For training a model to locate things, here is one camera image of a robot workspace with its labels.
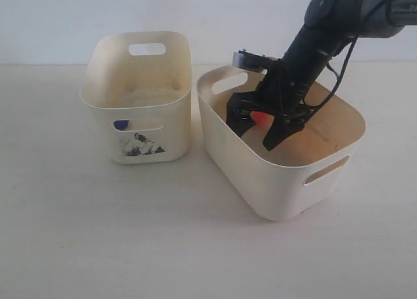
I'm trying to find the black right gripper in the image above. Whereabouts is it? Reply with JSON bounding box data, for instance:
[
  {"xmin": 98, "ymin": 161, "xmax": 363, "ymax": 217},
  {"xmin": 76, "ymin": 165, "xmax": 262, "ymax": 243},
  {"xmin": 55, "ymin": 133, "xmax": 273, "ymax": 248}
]
[{"xmin": 226, "ymin": 25, "xmax": 349, "ymax": 150}]

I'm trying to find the orange-capped clear tube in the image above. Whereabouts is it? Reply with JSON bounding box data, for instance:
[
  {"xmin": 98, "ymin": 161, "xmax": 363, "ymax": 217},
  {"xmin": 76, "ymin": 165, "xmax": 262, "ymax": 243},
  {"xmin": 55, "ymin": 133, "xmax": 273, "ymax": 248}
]
[{"xmin": 251, "ymin": 111, "xmax": 270, "ymax": 128}]

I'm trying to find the cream plastic storage bin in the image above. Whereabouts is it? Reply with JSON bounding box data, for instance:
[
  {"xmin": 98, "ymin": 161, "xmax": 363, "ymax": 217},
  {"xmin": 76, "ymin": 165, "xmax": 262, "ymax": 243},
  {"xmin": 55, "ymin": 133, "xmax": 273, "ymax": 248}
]
[{"xmin": 80, "ymin": 31, "xmax": 192, "ymax": 165}]

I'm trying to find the blue-capped clear tube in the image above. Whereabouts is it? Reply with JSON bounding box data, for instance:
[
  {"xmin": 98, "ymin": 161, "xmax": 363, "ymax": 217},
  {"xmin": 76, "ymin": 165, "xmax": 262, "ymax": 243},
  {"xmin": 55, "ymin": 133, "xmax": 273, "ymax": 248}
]
[{"xmin": 113, "ymin": 120, "xmax": 129, "ymax": 131}]

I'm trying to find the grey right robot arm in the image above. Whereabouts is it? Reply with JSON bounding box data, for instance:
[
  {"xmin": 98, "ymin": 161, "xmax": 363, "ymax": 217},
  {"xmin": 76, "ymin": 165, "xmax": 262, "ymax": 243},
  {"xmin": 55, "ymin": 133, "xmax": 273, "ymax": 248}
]
[{"xmin": 226, "ymin": 0, "xmax": 416, "ymax": 150}]

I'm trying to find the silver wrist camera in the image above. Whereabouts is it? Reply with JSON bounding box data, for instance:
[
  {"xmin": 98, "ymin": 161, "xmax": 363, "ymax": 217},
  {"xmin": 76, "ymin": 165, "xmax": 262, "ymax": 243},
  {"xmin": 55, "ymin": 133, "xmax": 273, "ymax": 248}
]
[{"xmin": 232, "ymin": 50, "xmax": 276, "ymax": 73}]

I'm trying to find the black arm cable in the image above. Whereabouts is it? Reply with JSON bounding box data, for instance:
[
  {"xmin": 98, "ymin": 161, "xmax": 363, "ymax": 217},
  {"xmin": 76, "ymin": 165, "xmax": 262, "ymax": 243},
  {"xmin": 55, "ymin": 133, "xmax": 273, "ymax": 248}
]
[{"xmin": 302, "ymin": 0, "xmax": 411, "ymax": 111}]

